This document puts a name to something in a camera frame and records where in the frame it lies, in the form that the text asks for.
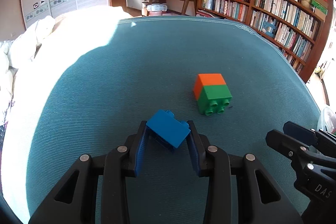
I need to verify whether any wooden bookshelf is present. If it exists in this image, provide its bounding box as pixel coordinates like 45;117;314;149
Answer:
197;0;333;82

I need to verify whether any blue building brick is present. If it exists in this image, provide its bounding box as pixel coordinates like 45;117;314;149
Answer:
146;110;190;151

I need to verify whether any clear plastic bin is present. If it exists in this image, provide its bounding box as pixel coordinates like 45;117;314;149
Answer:
317;106;336;135

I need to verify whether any orange and green brick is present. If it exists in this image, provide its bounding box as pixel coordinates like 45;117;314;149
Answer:
193;73;232;116

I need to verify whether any white bedding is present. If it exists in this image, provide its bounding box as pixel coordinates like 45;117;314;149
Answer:
0;4;134;125

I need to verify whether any teal table cloth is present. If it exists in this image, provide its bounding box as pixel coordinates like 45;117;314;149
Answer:
26;18;319;213

